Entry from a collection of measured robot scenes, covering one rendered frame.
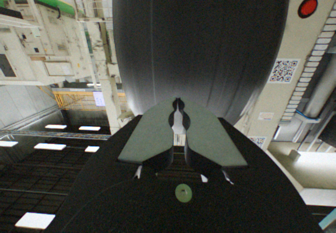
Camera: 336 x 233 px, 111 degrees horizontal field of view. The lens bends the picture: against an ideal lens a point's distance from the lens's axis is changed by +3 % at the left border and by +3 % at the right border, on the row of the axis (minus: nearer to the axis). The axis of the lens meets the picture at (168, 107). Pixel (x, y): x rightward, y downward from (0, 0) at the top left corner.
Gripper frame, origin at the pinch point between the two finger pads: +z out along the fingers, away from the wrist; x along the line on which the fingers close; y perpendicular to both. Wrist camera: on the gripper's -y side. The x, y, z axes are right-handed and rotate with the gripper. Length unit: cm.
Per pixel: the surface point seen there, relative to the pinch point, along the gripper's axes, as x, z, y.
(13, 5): -237, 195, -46
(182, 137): 7, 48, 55
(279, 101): 36.4, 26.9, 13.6
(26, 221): -414, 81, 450
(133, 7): -6.6, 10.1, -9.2
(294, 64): 36.0, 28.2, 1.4
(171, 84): -1.0, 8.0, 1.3
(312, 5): 34.0, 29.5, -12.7
